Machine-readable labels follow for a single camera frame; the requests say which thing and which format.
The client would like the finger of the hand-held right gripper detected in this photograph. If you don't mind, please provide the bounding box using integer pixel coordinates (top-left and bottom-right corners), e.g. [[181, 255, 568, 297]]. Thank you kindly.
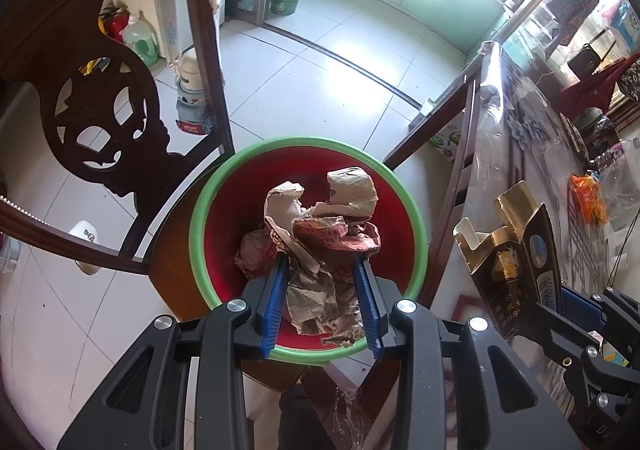
[[560, 286, 640, 331], [515, 301, 601, 366]]

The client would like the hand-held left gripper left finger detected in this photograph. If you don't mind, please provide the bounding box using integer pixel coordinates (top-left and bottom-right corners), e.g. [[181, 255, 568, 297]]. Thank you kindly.
[[56, 255, 291, 450]]

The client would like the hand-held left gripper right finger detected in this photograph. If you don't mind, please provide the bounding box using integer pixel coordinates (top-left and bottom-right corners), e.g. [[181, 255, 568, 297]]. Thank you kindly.
[[352, 257, 583, 450]]

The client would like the brown paper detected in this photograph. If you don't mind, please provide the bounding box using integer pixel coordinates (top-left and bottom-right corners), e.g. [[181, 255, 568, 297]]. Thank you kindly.
[[286, 257, 367, 348]]

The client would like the black gold carton box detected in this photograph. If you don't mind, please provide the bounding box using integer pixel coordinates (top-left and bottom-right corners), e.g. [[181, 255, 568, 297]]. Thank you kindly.
[[453, 181, 563, 341]]

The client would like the red bin with green rim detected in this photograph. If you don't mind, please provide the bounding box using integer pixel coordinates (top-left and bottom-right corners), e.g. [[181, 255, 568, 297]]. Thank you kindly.
[[189, 136, 428, 365]]

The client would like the red print paper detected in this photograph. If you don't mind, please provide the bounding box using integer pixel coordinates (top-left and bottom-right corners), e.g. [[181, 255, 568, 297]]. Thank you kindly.
[[292, 215, 382, 256]]

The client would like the black shoulder bag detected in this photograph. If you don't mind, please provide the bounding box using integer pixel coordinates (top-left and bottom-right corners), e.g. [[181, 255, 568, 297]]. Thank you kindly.
[[567, 44, 608, 80]]

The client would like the crumpled beige paper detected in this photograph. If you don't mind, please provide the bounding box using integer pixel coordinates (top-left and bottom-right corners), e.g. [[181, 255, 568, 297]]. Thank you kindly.
[[264, 182, 321, 276]]

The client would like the orange snack packet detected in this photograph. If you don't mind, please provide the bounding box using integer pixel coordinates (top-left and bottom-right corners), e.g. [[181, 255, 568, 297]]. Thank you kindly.
[[571, 172, 608, 226]]

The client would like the person's leg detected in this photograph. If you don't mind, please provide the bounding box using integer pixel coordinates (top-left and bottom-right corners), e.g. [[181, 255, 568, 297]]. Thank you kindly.
[[277, 382, 336, 450]]

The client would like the rolled beige paper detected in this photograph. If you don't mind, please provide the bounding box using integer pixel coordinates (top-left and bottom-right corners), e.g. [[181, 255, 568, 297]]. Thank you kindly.
[[327, 169, 379, 220]]

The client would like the clear zip plastic bag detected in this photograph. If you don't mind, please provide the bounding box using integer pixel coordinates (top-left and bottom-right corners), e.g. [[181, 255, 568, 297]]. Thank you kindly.
[[592, 140, 640, 231]]

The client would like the green white carton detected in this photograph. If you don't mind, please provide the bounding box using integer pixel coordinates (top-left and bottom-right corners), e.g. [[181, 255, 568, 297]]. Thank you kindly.
[[430, 125, 463, 161]]

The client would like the white round plastic object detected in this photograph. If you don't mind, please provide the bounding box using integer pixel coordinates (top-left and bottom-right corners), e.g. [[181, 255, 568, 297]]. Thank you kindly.
[[69, 220, 99, 277]]

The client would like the hanging red garment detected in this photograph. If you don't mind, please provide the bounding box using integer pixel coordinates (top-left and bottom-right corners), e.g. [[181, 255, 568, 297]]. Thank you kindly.
[[560, 55, 640, 116]]

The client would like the dark patterned bag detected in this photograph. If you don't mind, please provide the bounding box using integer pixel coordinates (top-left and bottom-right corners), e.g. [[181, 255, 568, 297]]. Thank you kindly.
[[617, 65, 640, 103]]

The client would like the white thermos jug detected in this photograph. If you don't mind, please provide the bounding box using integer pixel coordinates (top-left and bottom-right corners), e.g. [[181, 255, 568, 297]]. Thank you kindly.
[[177, 51, 208, 96]]

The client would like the blue white box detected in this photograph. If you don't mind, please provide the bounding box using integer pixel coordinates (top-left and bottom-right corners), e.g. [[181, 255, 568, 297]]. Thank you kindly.
[[602, 0, 640, 51]]

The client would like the green detergent jug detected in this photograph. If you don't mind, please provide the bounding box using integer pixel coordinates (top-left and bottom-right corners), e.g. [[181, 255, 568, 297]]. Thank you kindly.
[[121, 14, 161, 67]]

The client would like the hanging dark jacket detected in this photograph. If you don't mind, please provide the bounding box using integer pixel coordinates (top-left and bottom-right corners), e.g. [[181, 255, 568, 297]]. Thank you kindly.
[[545, 0, 626, 46]]

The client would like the red fire extinguisher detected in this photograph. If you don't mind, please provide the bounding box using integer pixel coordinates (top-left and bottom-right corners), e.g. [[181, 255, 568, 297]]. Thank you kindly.
[[98, 5, 132, 45]]

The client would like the dark carved wooden chair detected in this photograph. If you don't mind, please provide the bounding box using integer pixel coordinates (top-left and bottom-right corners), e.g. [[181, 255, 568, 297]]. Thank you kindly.
[[0, 0, 321, 393]]

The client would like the dark red wire basket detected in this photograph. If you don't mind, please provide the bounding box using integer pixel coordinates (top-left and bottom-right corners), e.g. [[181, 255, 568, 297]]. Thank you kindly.
[[562, 215, 631, 291]]

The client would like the dark wooden table frame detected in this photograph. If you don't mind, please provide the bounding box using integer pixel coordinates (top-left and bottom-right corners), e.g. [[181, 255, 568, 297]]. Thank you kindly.
[[382, 75, 478, 331]]

